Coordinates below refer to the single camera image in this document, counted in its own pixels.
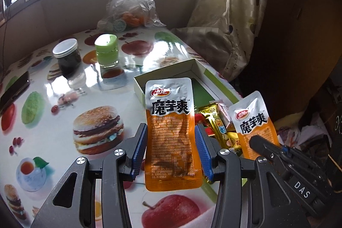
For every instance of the food print tablecloth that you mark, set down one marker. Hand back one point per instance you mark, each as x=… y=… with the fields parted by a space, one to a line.
x=53 y=137

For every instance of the dark jar with white lid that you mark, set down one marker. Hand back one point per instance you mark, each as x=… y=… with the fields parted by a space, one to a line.
x=66 y=62

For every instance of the white plastic bag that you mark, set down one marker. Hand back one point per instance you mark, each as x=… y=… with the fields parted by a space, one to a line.
x=307 y=134

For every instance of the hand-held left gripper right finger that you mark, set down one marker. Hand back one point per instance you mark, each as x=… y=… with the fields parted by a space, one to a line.
x=203 y=153

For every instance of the yellow cloth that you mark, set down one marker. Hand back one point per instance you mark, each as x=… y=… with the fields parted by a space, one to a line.
x=291 y=121

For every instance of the black phone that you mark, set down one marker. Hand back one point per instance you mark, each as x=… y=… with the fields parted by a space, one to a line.
x=14 y=89

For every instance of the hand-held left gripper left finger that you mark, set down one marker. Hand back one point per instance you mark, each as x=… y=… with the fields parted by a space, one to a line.
x=139 y=147

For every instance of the red and black triangular packet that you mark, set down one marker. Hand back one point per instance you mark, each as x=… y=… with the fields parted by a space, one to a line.
x=199 y=118

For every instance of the clear plastic bag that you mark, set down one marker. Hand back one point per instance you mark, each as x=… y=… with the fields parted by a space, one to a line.
x=128 y=3

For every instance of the green cardboard box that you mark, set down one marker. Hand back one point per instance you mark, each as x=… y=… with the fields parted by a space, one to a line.
x=203 y=91

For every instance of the golden bar snack packet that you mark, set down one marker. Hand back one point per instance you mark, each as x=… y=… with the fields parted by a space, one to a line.
x=232 y=142
x=213 y=121

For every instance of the green lidded jar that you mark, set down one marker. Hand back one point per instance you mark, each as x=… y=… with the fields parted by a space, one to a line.
x=107 y=54

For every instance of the cream dotted curtain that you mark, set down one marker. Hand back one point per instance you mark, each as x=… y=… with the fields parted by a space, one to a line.
x=227 y=17

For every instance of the orange and white snack packet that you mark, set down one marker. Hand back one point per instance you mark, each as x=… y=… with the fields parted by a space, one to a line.
x=251 y=121
x=171 y=137

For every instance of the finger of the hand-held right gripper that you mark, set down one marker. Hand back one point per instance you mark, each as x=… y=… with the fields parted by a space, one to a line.
x=263 y=146
x=285 y=150

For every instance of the pink snack packet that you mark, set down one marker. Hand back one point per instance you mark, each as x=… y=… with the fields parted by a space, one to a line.
x=225 y=117

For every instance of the brown wooden wardrobe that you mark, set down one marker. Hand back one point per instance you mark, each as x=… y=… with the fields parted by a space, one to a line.
x=294 y=30

